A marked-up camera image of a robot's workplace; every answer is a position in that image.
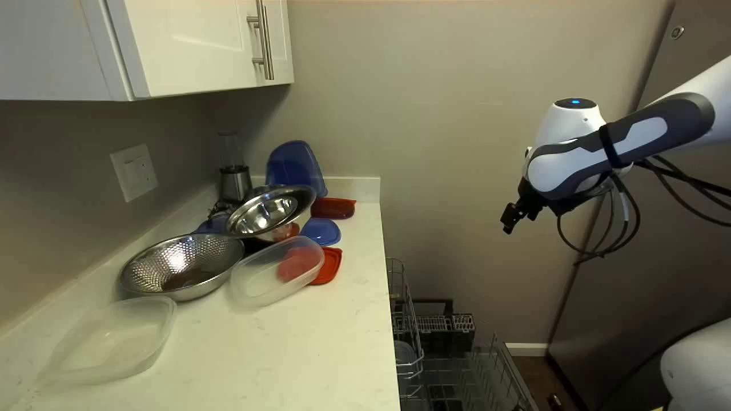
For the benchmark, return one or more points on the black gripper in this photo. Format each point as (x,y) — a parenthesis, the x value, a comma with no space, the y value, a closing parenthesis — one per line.
(532,201)

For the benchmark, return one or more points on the small red plastic dish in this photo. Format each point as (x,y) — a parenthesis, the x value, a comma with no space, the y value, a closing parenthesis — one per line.
(287,232)

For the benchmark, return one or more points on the dark cutlery basket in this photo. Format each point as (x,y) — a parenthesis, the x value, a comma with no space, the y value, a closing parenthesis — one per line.
(446,328)

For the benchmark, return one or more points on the white baseboard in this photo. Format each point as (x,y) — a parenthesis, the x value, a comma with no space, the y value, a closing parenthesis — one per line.
(526,349)

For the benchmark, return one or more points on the tall grey panel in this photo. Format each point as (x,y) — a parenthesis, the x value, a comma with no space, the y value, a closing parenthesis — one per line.
(647,304)

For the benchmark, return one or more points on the red plastic container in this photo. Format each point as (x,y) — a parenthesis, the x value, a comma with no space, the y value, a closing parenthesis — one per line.
(332,206)

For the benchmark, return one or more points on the red plastic plate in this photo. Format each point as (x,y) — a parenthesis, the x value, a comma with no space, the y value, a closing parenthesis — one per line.
(332,265)

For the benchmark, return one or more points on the blue plastic lid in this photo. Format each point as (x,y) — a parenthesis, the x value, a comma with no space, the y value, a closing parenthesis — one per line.
(323,232)

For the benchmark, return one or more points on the blue plastic container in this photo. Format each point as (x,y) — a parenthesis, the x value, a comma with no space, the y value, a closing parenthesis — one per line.
(296,166)

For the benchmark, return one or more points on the small steel bowl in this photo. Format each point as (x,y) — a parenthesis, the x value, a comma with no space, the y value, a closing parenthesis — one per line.
(265,210)

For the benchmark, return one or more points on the clear plastic container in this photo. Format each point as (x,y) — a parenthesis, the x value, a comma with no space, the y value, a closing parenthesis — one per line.
(115,338)
(264,281)

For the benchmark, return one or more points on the steel blender canister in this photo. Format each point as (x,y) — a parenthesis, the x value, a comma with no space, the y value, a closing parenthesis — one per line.
(236,184)

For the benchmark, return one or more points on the large steel bowl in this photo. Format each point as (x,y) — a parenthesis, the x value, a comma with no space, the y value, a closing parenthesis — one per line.
(180,265)

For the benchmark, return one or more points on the white wall cabinet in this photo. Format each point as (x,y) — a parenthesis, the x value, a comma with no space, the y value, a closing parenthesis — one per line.
(175,47)

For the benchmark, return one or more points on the white wall outlet plate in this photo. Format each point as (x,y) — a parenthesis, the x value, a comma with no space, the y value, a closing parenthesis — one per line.
(133,171)

